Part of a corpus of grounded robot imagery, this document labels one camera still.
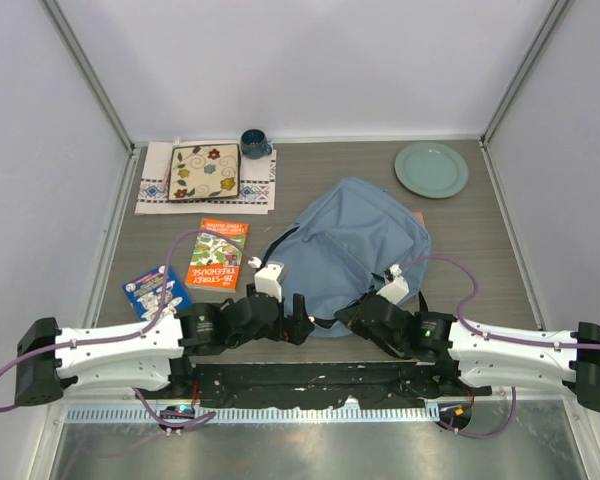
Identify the orange treehouse book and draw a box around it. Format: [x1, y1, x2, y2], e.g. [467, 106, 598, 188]
[185, 218, 249, 292]

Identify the blue fabric backpack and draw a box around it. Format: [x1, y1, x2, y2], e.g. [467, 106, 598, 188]
[261, 177, 432, 338]

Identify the floral square tile plate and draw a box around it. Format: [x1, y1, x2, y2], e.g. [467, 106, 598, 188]
[167, 144, 240, 203]

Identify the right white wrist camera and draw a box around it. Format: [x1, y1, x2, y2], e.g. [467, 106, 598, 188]
[377, 264, 410, 305]

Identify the white slotted cable duct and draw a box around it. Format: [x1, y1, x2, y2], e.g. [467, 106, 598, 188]
[65, 403, 439, 424]

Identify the blue cartoon book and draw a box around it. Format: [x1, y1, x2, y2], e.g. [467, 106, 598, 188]
[121, 265, 192, 321]

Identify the white patterned cloth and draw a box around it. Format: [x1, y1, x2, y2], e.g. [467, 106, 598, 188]
[135, 141, 276, 215]

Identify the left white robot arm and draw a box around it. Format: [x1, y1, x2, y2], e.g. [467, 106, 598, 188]
[14, 294, 315, 407]

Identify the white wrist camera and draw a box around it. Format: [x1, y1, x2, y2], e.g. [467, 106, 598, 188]
[377, 264, 410, 305]
[248, 257, 285, 303]

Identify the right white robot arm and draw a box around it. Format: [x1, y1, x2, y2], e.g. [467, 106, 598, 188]
[335, 293, 600, 413]

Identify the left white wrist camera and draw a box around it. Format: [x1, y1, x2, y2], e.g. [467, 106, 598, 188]
[248, 257, 285, 303]

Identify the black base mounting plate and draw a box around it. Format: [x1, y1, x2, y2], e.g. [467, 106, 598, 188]
[142, 361, 492, 410]

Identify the teal round plate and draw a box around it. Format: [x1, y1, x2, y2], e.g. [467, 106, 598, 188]
[394, 141, 469, 199]

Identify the dark blue ceramic mug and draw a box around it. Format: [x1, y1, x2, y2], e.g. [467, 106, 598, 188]
[240, 129, 273, 160]

